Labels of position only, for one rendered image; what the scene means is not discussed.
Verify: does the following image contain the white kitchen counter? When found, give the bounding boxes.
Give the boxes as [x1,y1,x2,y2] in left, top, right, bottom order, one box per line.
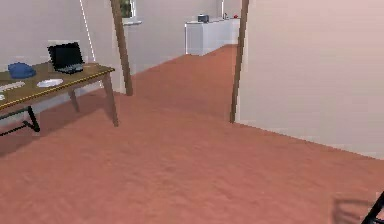
[184,17,241,57]

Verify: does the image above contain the window with white sill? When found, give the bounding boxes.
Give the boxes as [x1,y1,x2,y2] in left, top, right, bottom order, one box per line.
[119,0,143,27]

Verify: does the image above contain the black laptop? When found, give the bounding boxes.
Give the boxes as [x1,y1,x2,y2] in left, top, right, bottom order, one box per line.
[47,41,85,75]

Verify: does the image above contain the white plate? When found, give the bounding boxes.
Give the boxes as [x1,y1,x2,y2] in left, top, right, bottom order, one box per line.
[36,78,64,89]

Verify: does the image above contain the brown wooden table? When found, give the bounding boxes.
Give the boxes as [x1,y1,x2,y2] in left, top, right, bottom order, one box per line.
[0,62,120,128]

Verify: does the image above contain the brown wooden door frame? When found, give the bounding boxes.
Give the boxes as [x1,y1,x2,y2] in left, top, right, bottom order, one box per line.
[109,0,251,125]

